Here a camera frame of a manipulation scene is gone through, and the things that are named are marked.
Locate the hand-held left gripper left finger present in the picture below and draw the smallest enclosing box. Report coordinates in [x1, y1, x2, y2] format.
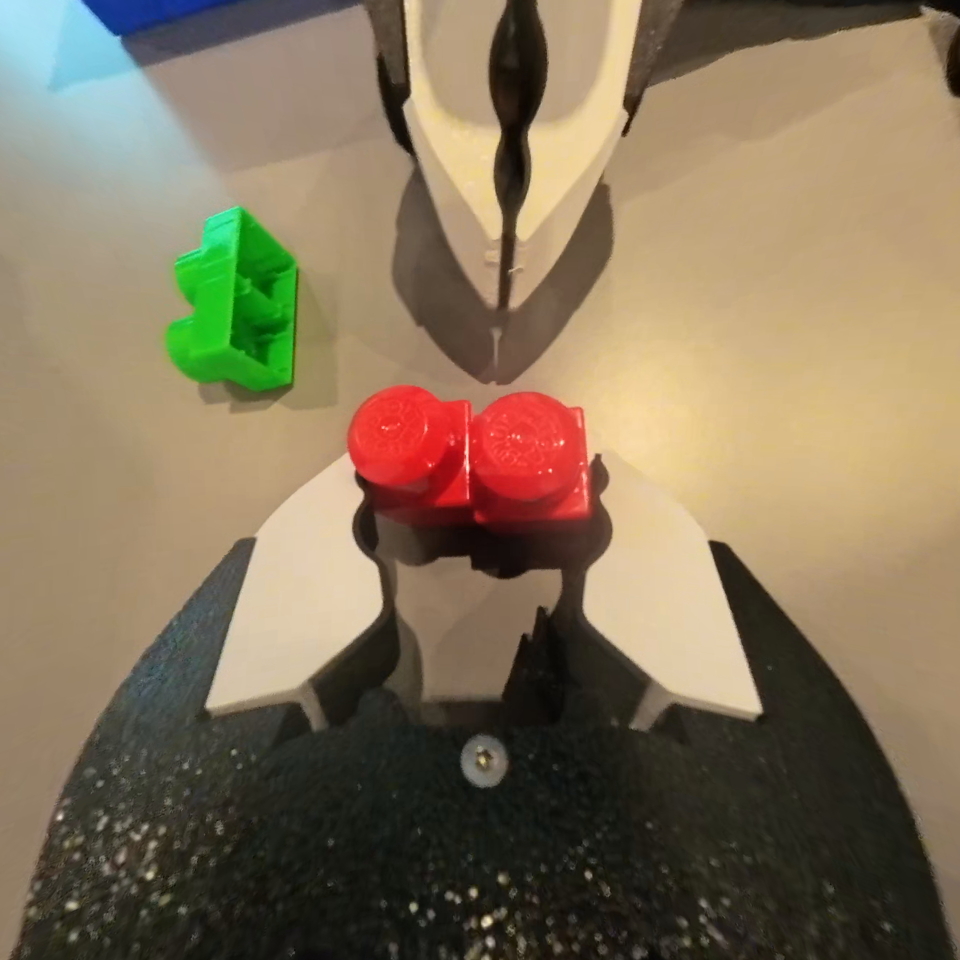
[202, 450, 402, 735]

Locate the green two-stud block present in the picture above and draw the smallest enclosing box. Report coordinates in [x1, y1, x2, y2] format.
[163, 206, 300, 393]

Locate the red single-stud block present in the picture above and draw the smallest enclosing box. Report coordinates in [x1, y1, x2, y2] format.
[471, 390, 597, 526]
[346, 384, 475, 526]

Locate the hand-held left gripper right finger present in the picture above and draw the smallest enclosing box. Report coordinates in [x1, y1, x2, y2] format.
[558, 450, 766, 735]

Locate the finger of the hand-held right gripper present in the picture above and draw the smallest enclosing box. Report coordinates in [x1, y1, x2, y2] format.
[403, 0, 526, 312]
[498, 0, 640, 312]

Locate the blue box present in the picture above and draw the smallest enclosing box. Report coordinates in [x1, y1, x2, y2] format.
[78, 0, 361, 37]

